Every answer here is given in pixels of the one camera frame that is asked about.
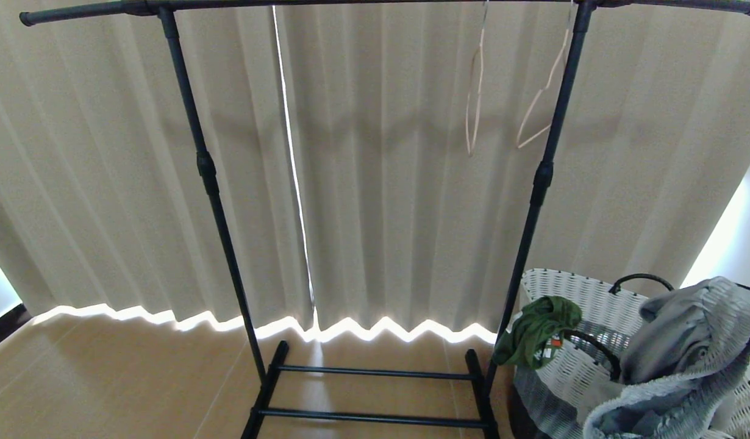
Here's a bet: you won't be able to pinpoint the pink clothes hanger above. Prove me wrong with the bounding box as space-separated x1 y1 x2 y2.
516 0 575 150
465 0 491 157

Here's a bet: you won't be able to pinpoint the pale grey shorts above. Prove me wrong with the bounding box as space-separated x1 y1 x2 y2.
581 276 750 439

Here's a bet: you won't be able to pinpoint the black clothes rack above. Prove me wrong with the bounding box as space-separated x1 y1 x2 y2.
19 0 750 439

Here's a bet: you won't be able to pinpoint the white laundry basket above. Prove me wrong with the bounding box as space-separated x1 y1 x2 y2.
508 268 750 439

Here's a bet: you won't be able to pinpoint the beige curtain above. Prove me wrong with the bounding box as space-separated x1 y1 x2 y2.
0 0 750 346

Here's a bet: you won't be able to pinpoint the green garment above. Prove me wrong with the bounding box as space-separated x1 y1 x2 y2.
491 296 584 371

